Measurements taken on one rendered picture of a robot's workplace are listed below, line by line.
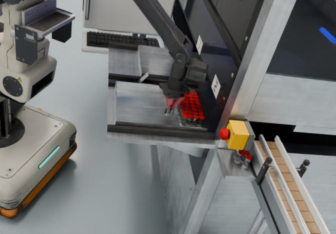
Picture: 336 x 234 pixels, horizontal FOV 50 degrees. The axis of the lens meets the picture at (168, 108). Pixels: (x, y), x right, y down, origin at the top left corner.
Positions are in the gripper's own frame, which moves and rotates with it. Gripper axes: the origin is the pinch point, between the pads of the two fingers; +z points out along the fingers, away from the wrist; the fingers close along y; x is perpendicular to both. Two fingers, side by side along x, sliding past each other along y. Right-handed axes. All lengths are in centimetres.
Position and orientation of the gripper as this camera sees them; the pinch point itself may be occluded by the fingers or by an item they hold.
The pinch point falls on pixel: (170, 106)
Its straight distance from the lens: 138.9
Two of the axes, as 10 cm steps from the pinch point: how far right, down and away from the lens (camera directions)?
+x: -3.6, -6.1, 7.1
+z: -1.8, 7.9, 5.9
